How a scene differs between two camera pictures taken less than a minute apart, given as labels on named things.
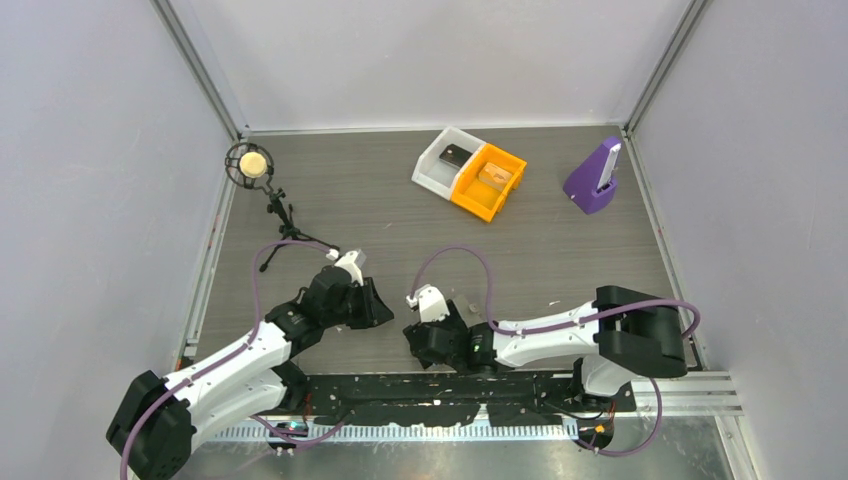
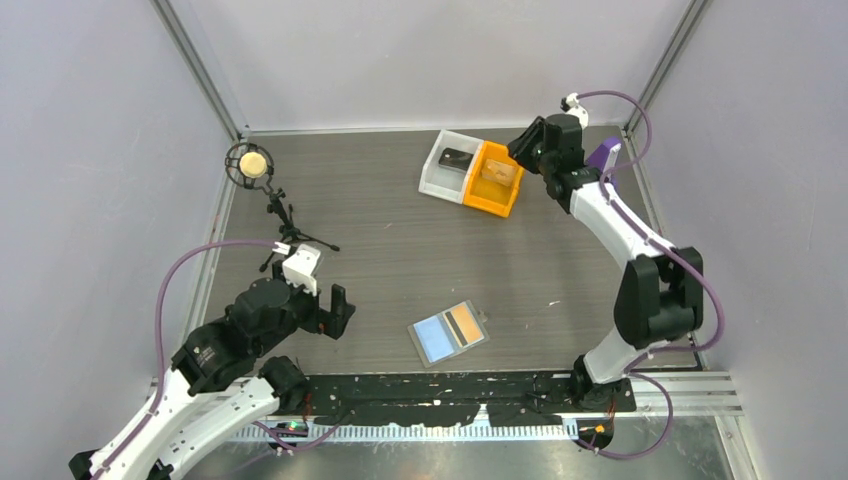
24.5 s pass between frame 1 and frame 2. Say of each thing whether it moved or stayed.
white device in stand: stayed
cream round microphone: stayed
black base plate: stayed
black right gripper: moved
